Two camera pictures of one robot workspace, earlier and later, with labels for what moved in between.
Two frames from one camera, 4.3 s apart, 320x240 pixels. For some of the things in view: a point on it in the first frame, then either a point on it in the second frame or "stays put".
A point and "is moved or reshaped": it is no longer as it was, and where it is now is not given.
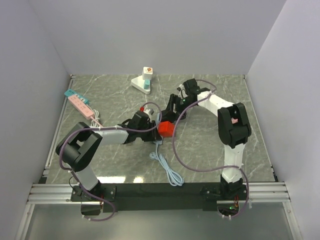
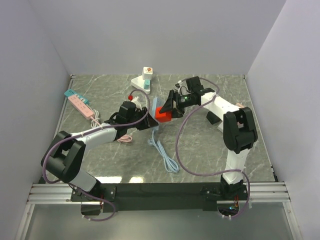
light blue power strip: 159,142 → 156,102
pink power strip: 81,106 stays put
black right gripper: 169,111 stays put
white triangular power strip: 138,83 stays put
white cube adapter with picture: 147,73 stays put
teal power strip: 69,92 stays put
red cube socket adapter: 166,129 is moved or reshaped
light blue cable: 174,178 → 171,165
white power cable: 96,116 stays put
